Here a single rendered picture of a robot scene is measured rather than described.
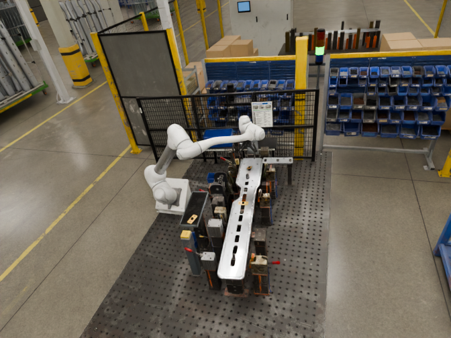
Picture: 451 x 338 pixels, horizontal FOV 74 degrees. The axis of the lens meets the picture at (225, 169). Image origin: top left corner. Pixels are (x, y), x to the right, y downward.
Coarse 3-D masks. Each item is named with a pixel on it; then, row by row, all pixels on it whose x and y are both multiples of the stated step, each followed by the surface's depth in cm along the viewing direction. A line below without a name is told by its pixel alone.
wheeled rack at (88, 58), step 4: (84, 4) 1066; (108, 4) 1056; (72, 12) 915; (88, 12) 1065; (96, 12) 1024; (84, 16) 981; (112, 16) 1079; (68, 20) 964; (72, 20) 933; (76, 20) 928; (116, 28) 1103; (76, 40) 973; (80, 40) 969; (84, 40) 964; (92, 52) 1055; (96, 52) 1060; (84, 56) 1040; (88, 56) 1026; (92, 56) 1029; (96, 56) 1026; (88, 60) 1004; (92, 60) 1000; (92, 64) 1014
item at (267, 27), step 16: (240, 0) 775; (256, 0) 764; (272, 0) 753; (288, 0) 744; (240, 16) 798; (256, 16) 786; (272, 16) 776; (288, 16) 765; (240, 32) 823; (256, 32) 811; (272, 32) 799; (272, 48) 824
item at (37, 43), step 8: (16, 0) 647; (24, 0) 657; (24, 8) 658; (24, 16) 665; (32, 24) 679; (32, 32) 685; (32, 40) 690; (40, 40) 700; (40, 48) 703; (40, 56) 717; (48, 56) 724; (48, 64) 727; (48, 72) 740; (56, 72) 749; (56, 80) 751; (56, 88) 766; (64, 88) 775; (56, 96) 769; (64, 96) 777
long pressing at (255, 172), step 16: (240, 160) 301; (256, 160) 298; (240, 176) 280; (256, 176) 277; (240, 192) 262; (240, 208) 247; (240, 224) 233; (224, 240) 221; (240, 240) 220; (224, 256) 210; (224, 272) 200; (240, 272) 198
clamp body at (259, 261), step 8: (256, 256) 200; (264, 256) 199; (256, 264) 196; (264, 264) 194; (256, 272) 201; (264, 272) 199; (256, 280) 207; (264, 280) 208; (256, 288) 213; (264, 288) 211
